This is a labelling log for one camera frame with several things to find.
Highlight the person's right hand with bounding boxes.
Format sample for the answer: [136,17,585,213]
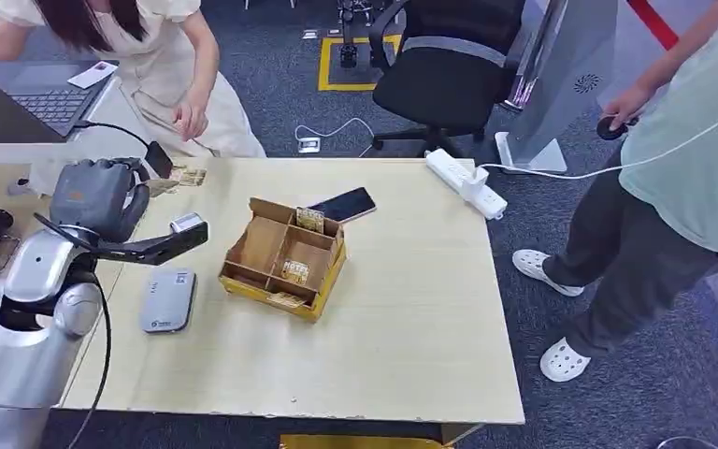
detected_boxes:
[603,86,655,132]

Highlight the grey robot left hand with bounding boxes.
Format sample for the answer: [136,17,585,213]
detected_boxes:
[49,157,152,245]

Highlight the person's left hand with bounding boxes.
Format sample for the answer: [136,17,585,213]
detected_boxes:
[172,91,212,143]

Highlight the black round object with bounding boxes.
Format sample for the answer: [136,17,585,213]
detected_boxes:
[596,115,630,142]

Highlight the wooden compartment box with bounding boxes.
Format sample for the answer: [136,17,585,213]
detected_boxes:
[218,197,348,325]

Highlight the person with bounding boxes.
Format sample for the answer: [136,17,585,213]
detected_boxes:
[0,0,267,159]
[512,0,718,384]

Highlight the silver kiosk stand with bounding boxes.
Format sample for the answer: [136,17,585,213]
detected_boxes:
[495,0,619,174]

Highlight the red barrier bar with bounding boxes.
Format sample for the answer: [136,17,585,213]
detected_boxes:
[625,0,681,52]

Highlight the grey laptop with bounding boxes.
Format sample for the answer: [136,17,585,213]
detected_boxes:
[0,60,119,145]

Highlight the clear plastic holder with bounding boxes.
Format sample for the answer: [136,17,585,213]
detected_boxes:
[0,235,23,274]

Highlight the tan hotel card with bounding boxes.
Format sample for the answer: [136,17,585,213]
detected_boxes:
[280,260,311,287]
[266,291,309,310]
[295,207,327,236]

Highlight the white plug adapter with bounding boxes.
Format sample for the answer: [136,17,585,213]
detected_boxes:
[463,167,491,196]

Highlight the black stand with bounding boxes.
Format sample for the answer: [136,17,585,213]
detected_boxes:
[337,0,377,70]

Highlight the black smartphone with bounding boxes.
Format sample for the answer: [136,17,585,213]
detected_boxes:
[306,186,378,225]

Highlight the white clog shoe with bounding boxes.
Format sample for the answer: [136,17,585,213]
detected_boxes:
[539,337,592,384]
[512,249,585,298]

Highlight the white power strip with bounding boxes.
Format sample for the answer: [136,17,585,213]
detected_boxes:
[424,148,509,222]

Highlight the black office chair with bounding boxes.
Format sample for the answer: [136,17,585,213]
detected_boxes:
[367,0,527,159]

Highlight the black cable with plug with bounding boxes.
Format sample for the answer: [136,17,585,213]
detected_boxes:
[74,121,175,181]

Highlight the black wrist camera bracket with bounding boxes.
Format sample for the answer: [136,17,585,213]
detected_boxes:
[32,212,209,268]

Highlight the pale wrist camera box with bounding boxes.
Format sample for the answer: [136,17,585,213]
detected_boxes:
[169,212,205,234]

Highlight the white floor cable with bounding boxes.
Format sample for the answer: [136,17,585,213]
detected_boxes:
[294,117,377,159]

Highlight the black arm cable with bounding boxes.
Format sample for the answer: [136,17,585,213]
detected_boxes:
[66,272,113,449]

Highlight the grey cable loop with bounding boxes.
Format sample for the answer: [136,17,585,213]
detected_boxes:
[654,436,718,449]

